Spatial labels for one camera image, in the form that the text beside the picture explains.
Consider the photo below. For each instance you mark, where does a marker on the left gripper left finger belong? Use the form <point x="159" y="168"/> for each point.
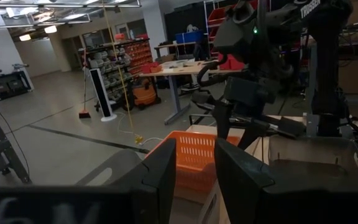
<point x="157" y="186"/>

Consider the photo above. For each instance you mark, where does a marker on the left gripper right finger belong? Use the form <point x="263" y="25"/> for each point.
<point x="244" y="193"/>

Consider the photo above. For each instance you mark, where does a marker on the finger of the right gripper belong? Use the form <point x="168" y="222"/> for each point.
<point x="250" y="133"/>
<point x="223" y="118"/>

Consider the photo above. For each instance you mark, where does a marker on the grey plastic basket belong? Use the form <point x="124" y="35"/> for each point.
<point x="315" y="152"/>
<point x="120" y="165"/>

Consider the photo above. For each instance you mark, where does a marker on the orange plastic basket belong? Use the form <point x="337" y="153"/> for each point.
<point x="194" y="155"/>

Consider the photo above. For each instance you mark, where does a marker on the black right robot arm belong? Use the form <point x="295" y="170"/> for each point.
<point x="328" y="62"/>

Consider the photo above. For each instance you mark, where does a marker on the red storage bin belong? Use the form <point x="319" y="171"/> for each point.
<point x="233" y="64"/>

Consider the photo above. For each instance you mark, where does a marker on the grey-legged work table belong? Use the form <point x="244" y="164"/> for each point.
<point x="174" y="93"/>

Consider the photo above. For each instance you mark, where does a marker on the orange and black shop vacuum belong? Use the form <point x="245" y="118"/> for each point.
<point x="144" y="95"/>

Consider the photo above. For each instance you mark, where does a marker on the blue storage bin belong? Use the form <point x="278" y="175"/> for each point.
<point x="188" y="37"/>

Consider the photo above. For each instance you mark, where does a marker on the rack of red bins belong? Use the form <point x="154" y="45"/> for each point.
<point x="216" y="15"/>

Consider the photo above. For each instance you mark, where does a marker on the small red bins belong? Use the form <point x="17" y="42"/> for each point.
<point x="151" y="68"/>

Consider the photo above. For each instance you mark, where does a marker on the black partition panel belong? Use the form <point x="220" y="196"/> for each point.
<point x="179" y="21"/>

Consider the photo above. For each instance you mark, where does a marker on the red broom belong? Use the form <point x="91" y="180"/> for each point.
<point x="84" y="114"/>

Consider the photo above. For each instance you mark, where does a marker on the white and black tower fan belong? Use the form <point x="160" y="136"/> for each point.
<point x="99" y="90"/>

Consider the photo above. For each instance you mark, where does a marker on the storage rack with bins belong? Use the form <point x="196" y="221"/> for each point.
<point x="117" y="62"/>

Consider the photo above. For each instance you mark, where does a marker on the black equipment cart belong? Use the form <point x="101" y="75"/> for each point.
<point x="8" y="87"/>

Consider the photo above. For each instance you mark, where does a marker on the ceiling lamp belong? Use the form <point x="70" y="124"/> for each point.
<point x="25" y="37"/>
<point x="50" y="29"/>

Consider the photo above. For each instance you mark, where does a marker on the wooden shelf with black frame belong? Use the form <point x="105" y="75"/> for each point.
<point x="197" y="129"/>

